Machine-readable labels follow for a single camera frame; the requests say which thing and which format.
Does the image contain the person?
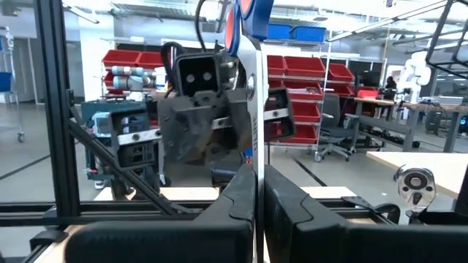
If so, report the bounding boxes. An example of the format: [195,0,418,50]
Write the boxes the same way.
[382,75,399,102]

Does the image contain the beige wooden desk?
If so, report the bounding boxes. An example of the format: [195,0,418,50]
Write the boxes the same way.
[366,150,468,200]

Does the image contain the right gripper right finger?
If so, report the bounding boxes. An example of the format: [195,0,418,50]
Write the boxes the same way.
[265,164,468,263]

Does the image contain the grey workbench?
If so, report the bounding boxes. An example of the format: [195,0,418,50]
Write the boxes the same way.
[352,95,468,153]

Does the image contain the blue and white cart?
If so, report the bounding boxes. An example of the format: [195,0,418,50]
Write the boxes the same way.
[0,25,26,144]

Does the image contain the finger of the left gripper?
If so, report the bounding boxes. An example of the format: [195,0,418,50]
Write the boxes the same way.
[108,107,160,171]
[268,87,296,143]

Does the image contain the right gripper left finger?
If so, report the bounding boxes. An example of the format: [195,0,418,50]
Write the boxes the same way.
[64,164,256,263]

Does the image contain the black aluminium table frame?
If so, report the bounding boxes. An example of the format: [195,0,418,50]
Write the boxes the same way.
[0,0,403,263]

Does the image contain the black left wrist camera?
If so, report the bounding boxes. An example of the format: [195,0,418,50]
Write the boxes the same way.
[171,52,223,98]

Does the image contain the black left camera cable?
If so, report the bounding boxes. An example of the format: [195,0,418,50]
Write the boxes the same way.
[159,0,211,92]

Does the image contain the teal equipment cart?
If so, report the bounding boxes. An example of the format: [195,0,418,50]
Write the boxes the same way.
[80,99,173,189]

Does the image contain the blue storage bin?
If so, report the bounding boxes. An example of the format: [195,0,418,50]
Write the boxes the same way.
[266,23,293,40]
[290,25,328,43]

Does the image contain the chrome ratchet black handle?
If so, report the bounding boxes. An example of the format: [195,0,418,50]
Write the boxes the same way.
[393,164,438,224]

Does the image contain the red storage bin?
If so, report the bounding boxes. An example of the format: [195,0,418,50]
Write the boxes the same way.
[102,49,142,69]
[284,56,327,78]
[281,125,319,145]
[327,63,355,83]
[328,83,355,98]
[137,51,165,70]
[283,80,323,104]
[290,102,322,124]
[266,55,288,77]

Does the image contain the white robot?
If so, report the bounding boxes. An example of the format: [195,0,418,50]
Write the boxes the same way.
[396,50,433,104]

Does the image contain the grey office chair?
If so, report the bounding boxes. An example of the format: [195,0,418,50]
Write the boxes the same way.
[313,92,362,164]

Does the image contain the red and blue scissors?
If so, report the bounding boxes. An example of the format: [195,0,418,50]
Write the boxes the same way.
[223,0,275,263]

